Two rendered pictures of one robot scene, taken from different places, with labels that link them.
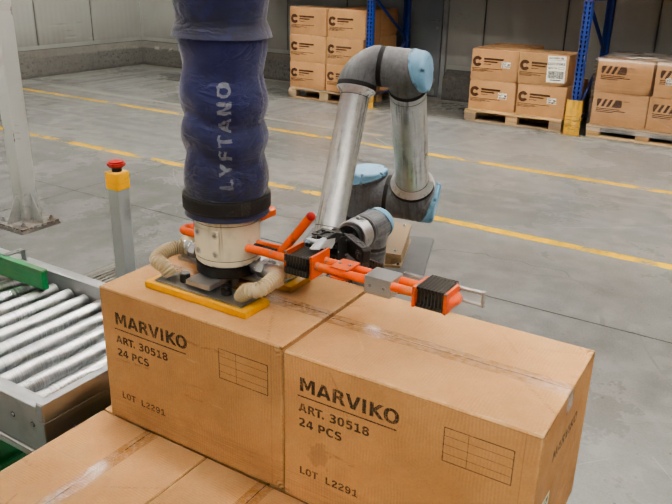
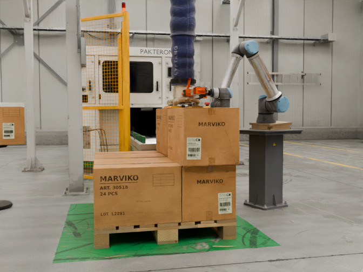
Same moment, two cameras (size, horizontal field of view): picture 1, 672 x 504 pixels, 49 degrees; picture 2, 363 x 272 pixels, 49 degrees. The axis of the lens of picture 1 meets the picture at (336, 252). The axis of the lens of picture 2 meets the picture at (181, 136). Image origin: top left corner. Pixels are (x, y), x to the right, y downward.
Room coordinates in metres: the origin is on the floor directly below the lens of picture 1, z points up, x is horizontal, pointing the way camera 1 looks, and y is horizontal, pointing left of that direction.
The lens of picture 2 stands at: (-0.70, -2.32, 0.89)
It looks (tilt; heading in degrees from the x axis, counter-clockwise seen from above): 3 degrees down; 46
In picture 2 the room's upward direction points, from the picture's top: straight up
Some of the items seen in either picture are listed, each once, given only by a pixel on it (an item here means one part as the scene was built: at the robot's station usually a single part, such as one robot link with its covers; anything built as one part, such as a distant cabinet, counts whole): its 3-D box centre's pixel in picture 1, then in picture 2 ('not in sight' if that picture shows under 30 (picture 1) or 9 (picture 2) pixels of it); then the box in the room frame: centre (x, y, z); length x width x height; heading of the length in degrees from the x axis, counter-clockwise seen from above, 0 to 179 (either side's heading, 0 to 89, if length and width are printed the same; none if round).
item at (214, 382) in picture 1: (236, 352); (182, 130); (1.79, 0.27, 0.75); 0.60 x 0.40 x 0.40; 59
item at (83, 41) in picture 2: not in sight; (83, 52); (1.65, 1.75, 1.62); 0.20 x 0.05 x 0.30; 58
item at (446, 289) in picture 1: (435, 295); (199, 90); (1.49, -0.22, 1.08); 0.08 x 0.07 x 0.05; 59
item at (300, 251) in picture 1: (306, 260); (189, 93); (1.68, 0.07, 1.08); 0.10 x 0.08 x 0.06; 149
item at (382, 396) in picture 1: (435, 424); (200, 134); (1.48, -0.25, 0.74); 0.60 x 0.40 x 0.40; 59
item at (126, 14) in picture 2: not in sight; (101, 102); (1.95, 1.87, 1.05); 0.87 x 0.10 x 2.10; 110
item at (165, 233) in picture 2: not in sight; (155, 212); (1.42, 0.21, 0.07); 1.20 x 1.00 x 0.14; 58
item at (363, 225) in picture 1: (355, 233); (214, 92); (1.87, -0.05, 1.09); 0.09 x 0.05 x 0.10; 58
